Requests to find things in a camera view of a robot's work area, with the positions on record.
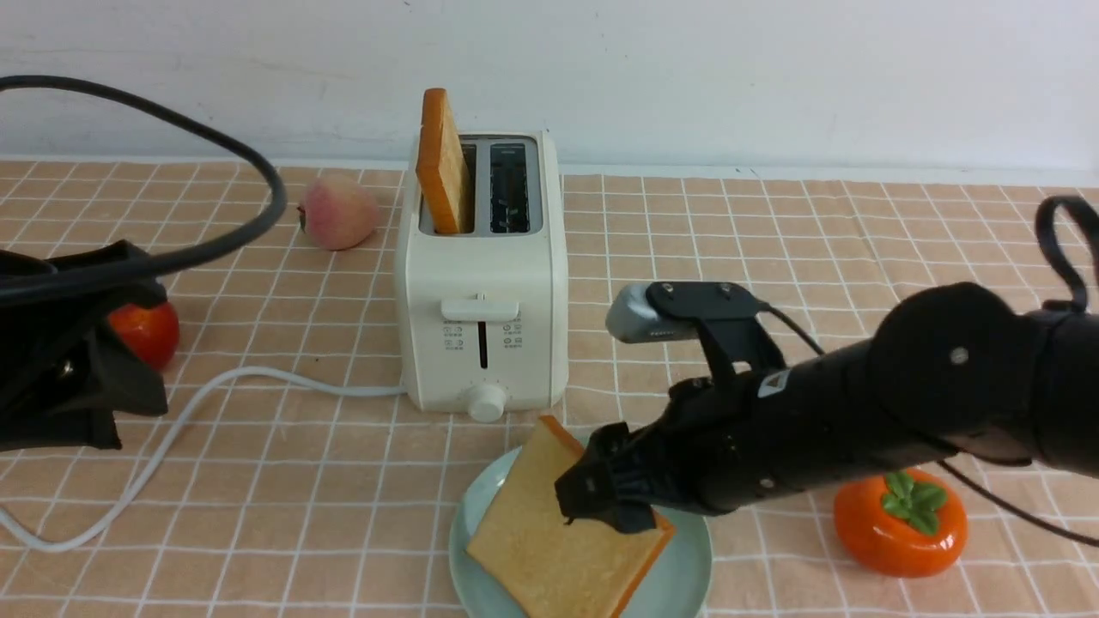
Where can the light blue plate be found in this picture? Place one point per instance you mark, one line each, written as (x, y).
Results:
(676, 586)

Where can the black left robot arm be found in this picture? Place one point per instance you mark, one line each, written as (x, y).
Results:
(65, 373)

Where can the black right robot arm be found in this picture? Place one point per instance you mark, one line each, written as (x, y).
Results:
(950, 370)

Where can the white two-slot toaster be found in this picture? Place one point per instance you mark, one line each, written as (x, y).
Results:
(482, 316)

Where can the orange checkered tablecloth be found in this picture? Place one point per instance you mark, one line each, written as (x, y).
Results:
(280, 502)

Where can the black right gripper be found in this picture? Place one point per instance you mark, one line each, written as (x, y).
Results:
(718, 447)

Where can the toast slice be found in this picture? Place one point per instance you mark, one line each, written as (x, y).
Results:
(550, 568)
(444, 177)

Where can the red apple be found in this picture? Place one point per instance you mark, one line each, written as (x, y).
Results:
(153, 334)

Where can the orange persimmon with green leaf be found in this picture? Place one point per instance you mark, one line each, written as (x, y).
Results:
(904, 524)

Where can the pink peach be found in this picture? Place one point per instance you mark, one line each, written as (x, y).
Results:
(336, 213)

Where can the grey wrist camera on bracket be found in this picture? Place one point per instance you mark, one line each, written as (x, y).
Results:
(721, 316)

